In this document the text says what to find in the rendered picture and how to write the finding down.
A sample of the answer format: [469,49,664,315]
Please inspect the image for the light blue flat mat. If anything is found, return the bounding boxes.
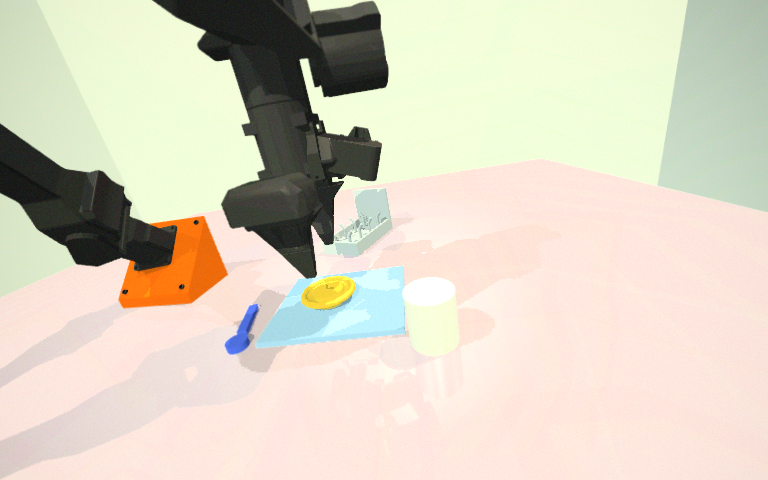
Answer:
[255,266,405,348]

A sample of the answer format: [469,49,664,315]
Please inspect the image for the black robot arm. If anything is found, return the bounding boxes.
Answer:
[0,0,389,272]

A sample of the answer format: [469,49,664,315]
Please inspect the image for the blue spoon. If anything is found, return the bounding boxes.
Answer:
[225,304,258,355]

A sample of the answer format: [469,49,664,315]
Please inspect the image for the white dish rack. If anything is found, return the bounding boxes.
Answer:
[321,188,393,256]

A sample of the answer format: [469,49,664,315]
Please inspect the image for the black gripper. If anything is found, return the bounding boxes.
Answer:
[221,100,346,279]

